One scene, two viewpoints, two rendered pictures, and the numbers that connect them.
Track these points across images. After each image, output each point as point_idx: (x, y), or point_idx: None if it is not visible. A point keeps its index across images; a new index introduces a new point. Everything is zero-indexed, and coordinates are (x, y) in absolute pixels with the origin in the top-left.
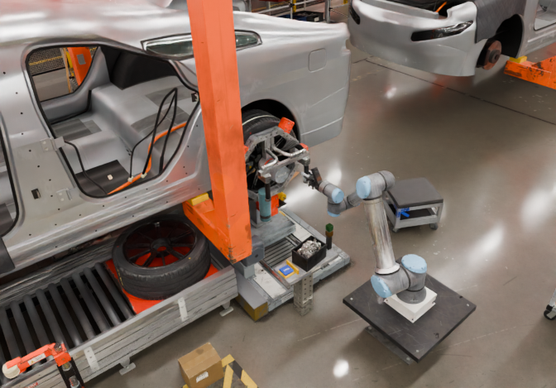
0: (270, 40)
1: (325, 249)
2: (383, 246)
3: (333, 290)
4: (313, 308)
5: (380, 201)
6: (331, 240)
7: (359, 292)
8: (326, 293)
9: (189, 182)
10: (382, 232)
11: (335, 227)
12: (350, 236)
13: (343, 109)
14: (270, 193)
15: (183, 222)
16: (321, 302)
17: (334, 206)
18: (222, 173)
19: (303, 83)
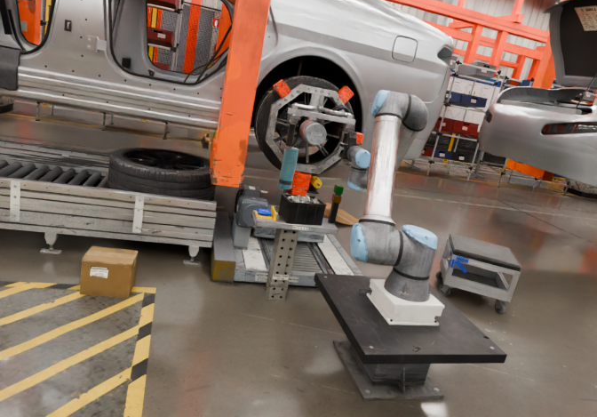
0: (355, 1)
1: (322, 212)
2: (378, 182)
3: (323, 300)
4: (286, 301)
5: (394, 121)
6: (336, 210)
7: (341, 277)
8: (314, 298)
9: (219, 107)
10: (383, 162)
11: (372, 265)
12: (385, 276)
13: (425, 131)
14: (303, 166)
15: (202, 161)
16: (300, 300)
17: (355, 172)
18: (231, 48)
19: (381, 67)
